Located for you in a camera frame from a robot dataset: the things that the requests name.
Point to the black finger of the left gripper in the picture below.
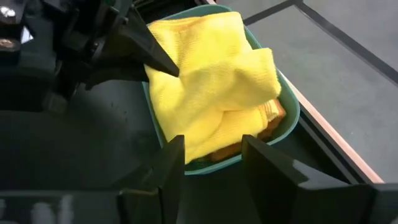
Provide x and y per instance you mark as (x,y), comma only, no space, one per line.
(143,43)
(118,73)

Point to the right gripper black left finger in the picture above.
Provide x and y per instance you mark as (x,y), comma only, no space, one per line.
(140,193)

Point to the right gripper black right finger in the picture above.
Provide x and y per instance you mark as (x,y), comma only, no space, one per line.
(295,193)

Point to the deep orange microfiber towel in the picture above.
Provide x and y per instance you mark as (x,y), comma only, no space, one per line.
(236,147)

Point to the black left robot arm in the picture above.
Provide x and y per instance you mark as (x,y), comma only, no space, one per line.
(18,46)

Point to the teal plastic bin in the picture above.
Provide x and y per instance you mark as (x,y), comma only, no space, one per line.
(289,105)

